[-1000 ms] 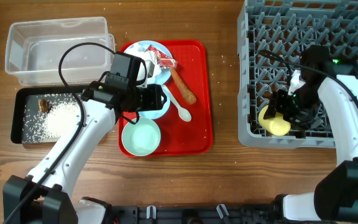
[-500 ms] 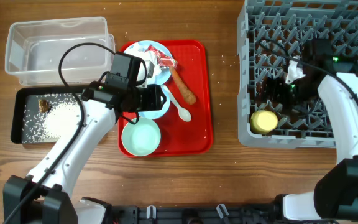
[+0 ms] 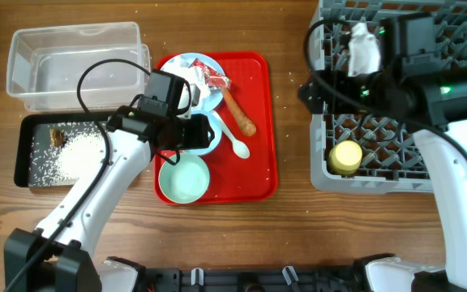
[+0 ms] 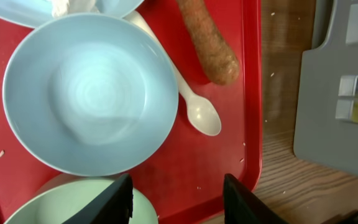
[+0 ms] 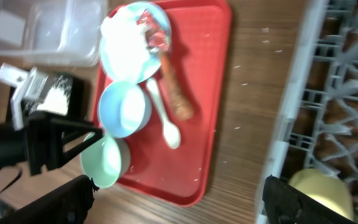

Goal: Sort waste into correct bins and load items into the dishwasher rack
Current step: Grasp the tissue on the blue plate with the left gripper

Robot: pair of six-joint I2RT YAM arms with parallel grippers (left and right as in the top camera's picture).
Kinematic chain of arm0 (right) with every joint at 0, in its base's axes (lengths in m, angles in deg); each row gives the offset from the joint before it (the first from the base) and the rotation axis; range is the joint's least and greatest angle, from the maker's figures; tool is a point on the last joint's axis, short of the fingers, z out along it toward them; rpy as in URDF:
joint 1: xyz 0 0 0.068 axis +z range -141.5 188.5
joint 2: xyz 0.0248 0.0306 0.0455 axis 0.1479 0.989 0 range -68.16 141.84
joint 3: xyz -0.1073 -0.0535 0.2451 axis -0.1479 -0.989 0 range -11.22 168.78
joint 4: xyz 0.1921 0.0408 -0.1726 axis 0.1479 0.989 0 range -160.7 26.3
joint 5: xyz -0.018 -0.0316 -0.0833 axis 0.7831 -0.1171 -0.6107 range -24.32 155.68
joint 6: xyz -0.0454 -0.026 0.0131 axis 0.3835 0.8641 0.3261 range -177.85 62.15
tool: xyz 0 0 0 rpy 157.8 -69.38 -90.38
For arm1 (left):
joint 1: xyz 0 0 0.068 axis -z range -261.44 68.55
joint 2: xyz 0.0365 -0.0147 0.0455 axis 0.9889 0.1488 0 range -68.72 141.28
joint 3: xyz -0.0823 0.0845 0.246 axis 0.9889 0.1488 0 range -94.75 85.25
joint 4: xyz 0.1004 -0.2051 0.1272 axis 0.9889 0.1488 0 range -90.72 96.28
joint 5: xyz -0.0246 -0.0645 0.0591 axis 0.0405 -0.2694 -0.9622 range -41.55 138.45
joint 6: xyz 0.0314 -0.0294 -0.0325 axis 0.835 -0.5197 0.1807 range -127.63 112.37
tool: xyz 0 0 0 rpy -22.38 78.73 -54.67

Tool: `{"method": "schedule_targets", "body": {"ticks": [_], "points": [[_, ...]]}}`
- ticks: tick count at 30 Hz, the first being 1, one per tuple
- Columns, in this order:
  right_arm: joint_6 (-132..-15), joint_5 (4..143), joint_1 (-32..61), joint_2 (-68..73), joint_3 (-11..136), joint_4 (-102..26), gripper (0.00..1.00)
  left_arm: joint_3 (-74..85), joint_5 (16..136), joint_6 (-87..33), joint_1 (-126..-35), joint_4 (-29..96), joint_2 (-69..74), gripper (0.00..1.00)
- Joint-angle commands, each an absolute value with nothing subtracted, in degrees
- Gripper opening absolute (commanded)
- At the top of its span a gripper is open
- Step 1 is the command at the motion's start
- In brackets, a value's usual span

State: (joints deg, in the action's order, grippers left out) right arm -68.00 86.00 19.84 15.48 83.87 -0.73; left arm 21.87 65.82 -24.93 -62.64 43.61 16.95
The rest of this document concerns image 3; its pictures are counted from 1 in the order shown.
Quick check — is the light blue bowl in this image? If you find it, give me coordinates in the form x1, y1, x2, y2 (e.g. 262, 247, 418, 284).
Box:
187, 109, 222, 156

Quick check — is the green bowl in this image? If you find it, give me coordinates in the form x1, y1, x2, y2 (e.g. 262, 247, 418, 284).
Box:
158, 152, 211, 204

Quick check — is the white tissue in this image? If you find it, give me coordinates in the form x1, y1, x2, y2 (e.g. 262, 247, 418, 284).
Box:
161, 54, 211, 110

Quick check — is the red snack wrapper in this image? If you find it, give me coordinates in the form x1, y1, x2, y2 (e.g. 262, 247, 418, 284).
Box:
191, 59, 232, 89

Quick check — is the yellow plastic cup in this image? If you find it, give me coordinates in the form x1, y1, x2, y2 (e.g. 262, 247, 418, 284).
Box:
328, 140, 362, 175

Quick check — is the white rice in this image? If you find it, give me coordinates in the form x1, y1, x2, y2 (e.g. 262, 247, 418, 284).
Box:
28, 122, 105, 187

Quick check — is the brown food scrap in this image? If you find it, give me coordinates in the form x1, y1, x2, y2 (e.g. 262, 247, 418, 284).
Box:
49, 129, 64, 148

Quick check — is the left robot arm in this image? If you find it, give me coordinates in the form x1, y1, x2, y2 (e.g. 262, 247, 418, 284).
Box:
4, 70, 213, 291

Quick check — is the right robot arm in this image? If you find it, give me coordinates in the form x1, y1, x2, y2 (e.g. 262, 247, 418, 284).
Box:
305, 12, 467, 291

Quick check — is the grey dishwasher rack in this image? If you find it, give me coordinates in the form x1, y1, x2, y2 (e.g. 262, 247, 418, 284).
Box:
299, 0, 467, 194

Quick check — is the light blue plate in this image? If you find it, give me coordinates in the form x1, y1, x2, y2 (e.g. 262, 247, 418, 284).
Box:
159, 53, 226, 111

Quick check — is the white plastic spoon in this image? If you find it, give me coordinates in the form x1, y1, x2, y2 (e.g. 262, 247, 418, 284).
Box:
211, 110, 250, 159

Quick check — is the red serving tray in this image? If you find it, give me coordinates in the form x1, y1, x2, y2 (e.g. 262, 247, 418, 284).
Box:
193, 52, 278, 205

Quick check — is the black plastic tray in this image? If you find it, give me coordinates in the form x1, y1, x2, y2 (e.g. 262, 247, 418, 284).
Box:
14, 113, 95, 188

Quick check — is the clear plastic bin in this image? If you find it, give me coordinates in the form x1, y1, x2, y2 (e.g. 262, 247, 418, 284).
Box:
6, 22, 151, 112

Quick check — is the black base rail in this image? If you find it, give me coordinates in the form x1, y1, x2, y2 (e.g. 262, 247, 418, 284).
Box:
139, 265, 371, 292

